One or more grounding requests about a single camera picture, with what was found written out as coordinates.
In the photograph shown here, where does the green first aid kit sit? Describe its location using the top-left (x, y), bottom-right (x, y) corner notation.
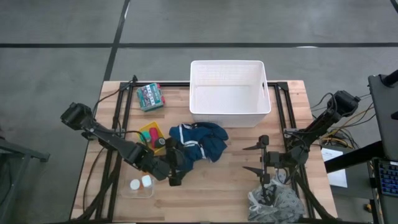
top-left (136, 82), bottom-right (166, 112)

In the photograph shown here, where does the black desk beam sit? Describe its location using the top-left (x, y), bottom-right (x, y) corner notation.
top-left (325, 140), bottom-right (385, 174)

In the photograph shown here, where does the grey striped patterned gown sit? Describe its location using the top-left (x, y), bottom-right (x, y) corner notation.
top-left (247, 174), bottom-right (307, 223)

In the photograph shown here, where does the white paper sheet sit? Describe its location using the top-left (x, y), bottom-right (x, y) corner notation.
top-left (321, 147), bottom-right (348, 189)

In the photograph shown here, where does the yellow plastic tray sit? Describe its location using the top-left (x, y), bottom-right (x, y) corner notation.
top-left (137, 121), bottom-right (168, 156)

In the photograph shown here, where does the orange pill bottle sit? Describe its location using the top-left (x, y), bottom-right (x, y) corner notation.
top-left (129, 179), bottom-right (144, 191)

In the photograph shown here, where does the grey metal stand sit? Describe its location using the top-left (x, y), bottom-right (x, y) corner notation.
top-left (0, 136), bottom-right (50, 224)

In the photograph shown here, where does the backlit keyboard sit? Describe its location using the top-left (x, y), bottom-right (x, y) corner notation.
top-left (373, 157), bottom-right (398, 197)

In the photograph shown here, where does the yellow and black cable bundle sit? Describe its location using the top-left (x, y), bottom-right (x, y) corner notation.
top-left (310, 93), bottom-right (377, 150)

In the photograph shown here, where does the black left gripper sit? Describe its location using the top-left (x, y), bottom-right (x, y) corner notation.
top-left (146, 138), bottom-right (190, 187)

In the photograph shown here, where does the clear plastic container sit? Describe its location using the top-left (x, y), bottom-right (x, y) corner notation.
top-left (119, 166), bottom-right (155, 199)

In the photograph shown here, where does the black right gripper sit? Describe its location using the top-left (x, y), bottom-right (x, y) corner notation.
top-left (242, 135), bottom-right (290, 185)

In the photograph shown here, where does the blue scrub garment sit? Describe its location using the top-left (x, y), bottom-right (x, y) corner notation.
top-left (169, 121), bottom-right (229, 172)

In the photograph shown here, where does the dark grey side desk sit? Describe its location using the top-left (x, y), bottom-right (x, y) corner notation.
top-left (368, 70), bottom-right (398, 162)

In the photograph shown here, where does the white plastic basket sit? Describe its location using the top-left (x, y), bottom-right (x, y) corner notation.
top-left (188, 59), bottom-right (272, 129)

